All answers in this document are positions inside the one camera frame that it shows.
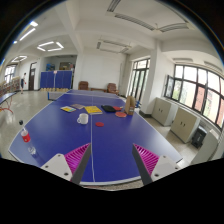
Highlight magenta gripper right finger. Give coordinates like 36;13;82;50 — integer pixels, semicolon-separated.
132;144;180;185

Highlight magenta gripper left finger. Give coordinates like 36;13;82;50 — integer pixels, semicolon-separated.
42;143;91;185

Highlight clear bottle red label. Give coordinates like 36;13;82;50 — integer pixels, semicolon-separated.
19;120;37;156

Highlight white ceramic mug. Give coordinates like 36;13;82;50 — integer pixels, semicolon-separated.
77;113;89;125

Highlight small red coaster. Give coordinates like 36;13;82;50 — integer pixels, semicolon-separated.
95;122;104;127

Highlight black bin by window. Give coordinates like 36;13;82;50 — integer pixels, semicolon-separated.
191;126;207;148

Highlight near beige cabinet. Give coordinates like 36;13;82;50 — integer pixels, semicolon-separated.
171;108;200;143

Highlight beige cabinet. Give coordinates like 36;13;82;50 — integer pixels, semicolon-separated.
152;98;178;126
171;108;200;143

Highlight colourful small book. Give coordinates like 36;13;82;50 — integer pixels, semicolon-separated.
60;106;76;113

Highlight far beige cabinet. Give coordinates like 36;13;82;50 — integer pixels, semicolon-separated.
152;98;178;126

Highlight blue table tennis table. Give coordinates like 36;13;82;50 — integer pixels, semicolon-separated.
9;90;182;185

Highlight brown thin book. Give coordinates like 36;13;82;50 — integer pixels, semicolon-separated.
70;104;85;110

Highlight yellow book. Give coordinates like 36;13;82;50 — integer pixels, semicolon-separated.
85;106;102;115

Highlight red table tennis paddle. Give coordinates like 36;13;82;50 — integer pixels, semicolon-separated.
115;111;127;118

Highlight red paddle behind case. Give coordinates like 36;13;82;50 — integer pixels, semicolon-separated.
113;106;122;111

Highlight brown cardboard box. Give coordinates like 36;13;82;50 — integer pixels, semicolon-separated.
125;96;135;115

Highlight black paddle case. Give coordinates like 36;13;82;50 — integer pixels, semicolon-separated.
101;105;116;112

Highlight left brown armchair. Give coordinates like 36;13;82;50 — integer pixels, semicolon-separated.
78;81;89;90

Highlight brown armchair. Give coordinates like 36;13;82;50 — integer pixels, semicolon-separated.
107;83;119;94
78;81;89;90

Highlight blue folding partition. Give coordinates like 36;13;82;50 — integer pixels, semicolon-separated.
40;70;72;89

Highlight right brown armchair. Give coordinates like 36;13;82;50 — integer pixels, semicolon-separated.
107;83;119;94

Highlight side blue table red legs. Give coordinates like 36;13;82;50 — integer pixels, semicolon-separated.
0;92;15;112

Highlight person in dark shorts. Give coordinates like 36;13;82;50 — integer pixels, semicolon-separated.
20;73;26;94

